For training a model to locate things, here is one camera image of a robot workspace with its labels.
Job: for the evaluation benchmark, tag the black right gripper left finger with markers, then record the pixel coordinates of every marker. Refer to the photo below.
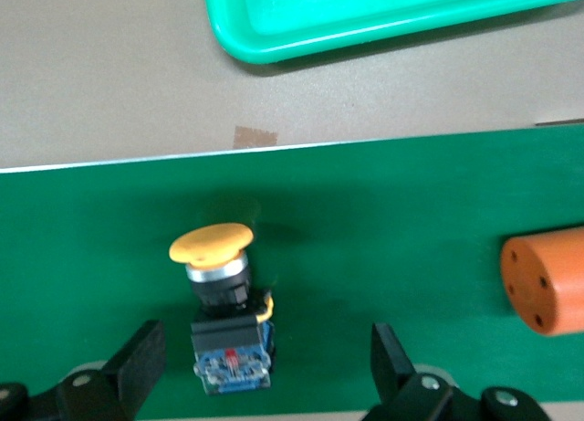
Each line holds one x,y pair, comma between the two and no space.
137,375

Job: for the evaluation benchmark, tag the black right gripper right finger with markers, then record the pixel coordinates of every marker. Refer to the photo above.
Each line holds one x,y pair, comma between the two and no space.
397,393

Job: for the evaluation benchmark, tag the yellow mushroom push button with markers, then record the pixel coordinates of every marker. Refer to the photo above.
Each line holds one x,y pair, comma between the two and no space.
214,243

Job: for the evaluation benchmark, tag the orange cylinder printed 4680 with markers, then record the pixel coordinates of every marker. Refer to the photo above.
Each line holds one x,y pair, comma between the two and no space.
552,284

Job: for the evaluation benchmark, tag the green conveyor belt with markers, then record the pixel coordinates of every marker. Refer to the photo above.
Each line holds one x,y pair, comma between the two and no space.
365,202

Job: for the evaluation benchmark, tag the green plastic tray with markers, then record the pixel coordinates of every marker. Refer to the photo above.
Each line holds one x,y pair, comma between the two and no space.
365,14

